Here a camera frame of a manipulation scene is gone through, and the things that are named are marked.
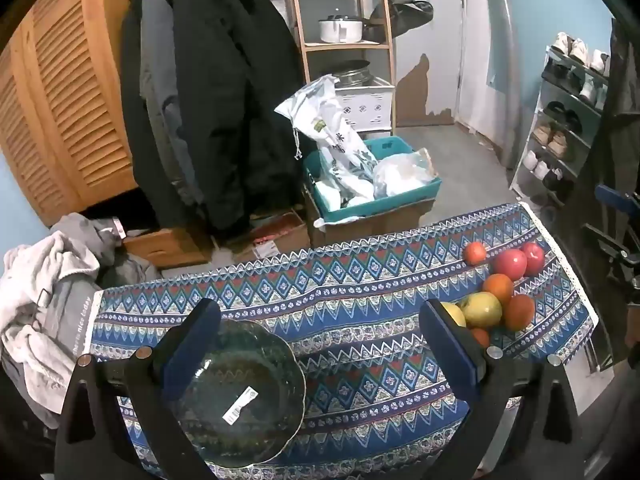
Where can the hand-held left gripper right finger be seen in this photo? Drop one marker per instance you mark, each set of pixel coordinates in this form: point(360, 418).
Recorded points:
point(452, 355)

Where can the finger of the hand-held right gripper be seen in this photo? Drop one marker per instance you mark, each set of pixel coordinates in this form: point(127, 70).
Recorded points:
point(607, 246)
point(611, 196)

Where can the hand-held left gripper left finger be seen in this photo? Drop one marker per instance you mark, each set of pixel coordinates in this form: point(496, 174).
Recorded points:
point(186, 355)

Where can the small tangerine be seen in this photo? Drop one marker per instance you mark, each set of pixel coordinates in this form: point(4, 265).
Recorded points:
point(481, 337)
point(475, 253)

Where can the yellow lemon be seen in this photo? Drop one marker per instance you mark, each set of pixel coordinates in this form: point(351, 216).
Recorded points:
point(454, 313)

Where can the yellow green apple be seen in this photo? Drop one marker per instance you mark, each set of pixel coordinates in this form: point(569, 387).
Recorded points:
point(481, 310)

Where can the scalloped glass bowl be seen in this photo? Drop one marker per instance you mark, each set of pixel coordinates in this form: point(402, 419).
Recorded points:
point(250, 360)

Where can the orange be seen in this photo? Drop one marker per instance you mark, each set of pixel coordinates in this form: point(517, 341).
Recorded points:
point(498, 287)
point(520, 312)

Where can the red apple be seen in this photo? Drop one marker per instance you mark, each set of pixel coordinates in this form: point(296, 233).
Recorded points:
point(535, 257)
point(510, 265)

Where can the dark hanging cloth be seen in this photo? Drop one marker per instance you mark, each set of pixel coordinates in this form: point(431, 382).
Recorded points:
point(600, 150)

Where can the group of shoes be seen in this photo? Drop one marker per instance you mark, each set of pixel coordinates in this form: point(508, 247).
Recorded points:
point(555, 140)

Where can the grey shoe rack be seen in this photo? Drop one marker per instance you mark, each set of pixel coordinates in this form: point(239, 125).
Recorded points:
point(547, 110)

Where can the wooden box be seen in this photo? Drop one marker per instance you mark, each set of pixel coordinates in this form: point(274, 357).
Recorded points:
point(165, 247)

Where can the blue patterned tablecloth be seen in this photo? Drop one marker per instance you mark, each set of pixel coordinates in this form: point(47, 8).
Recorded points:
point(350, 310)

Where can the grey hooded sweatshirt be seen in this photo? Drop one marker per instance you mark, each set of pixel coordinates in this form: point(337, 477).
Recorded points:
point(75, 305)

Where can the brown cardboard box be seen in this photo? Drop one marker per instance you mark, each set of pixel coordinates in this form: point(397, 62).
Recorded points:
point(380, 227)

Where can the flat cardboard box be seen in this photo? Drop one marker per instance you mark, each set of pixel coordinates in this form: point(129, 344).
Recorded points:
point(280, 240)

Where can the teal plastic bin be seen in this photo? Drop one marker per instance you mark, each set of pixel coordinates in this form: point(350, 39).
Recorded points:
point(385, 205)

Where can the white fleece garment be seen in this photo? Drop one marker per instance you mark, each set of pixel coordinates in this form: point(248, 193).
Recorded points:
point(35, 285)

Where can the clear plastic bag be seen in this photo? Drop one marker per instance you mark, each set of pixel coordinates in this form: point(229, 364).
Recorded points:
point(405, 172)

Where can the white door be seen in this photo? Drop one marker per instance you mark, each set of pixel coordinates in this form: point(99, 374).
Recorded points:
point(475, 60)

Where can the white plastic basket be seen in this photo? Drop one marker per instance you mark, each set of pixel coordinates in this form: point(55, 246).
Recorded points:
point(367, 107)

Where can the grey hanging jacket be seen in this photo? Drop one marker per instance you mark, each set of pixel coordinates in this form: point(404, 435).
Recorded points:
point(160, 85)

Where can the black hanging coat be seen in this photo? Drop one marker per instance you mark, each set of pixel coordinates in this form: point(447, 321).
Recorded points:
point(225, 85)

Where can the white printed plastic bag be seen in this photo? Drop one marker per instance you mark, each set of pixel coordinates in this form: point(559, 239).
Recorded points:
point(320, 115)

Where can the wooden louvered cabinet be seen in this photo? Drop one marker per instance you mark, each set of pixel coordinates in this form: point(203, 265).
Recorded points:
point(60, 110)

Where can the metal pot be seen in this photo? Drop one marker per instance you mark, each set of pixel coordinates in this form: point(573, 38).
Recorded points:
point(352, 74)

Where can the white cooking pot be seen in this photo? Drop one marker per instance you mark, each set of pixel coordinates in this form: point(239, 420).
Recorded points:
point(340, 30)

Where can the wooden shelf rack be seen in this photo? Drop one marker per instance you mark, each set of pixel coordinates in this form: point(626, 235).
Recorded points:
point(294, 10)

